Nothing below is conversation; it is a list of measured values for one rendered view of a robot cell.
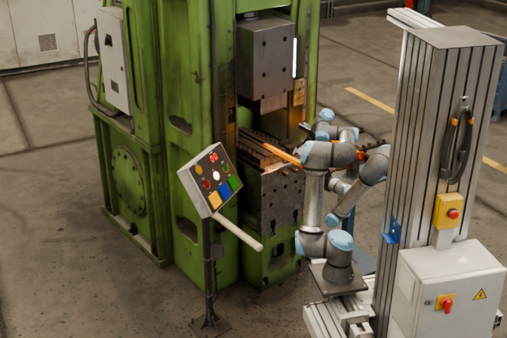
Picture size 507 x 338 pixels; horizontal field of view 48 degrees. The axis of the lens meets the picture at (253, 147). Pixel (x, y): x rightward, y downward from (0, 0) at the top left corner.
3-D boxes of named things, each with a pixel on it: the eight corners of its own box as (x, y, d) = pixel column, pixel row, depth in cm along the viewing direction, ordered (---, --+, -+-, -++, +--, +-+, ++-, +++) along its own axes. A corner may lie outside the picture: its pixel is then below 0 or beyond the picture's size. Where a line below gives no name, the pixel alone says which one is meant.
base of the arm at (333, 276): (358, 283, 268) (361, 266, 263) (327, 288, 265) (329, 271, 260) (346, 263, 281) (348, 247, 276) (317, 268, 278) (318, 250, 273)
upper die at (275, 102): (286, 106, 341) (287, 91, 337) (260, 115, 330) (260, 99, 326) (243, 87, 371) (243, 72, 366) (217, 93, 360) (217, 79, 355)
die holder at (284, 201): (305, 216, 381) (308, 156, 361) (261, 237, 360) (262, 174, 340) (253, 182, 420) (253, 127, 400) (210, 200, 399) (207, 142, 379)
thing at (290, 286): (326, 283, 392) (326, 281, 391) (259, 321, 359) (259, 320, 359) (287, 255, 419) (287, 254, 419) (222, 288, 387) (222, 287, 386)
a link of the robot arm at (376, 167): (387, 173, 271) (335, 234, 301) (394, 164, 280) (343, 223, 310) (367, 158, 273) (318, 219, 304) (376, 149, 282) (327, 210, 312)
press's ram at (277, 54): (303, 86, 345) (306, 19, 327) (253, 101, 323) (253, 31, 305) (259, 69, 374) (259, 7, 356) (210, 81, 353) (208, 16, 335)
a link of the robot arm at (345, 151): (359, 148, 253) (359, 122, 299) (334, 146, 255) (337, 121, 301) (357, 173, 256) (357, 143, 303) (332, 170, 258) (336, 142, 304)
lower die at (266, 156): (284, 159, 357) (285, 147, 353) (259, 169, 346) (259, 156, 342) (244, 136, 387) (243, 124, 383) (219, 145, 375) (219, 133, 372)
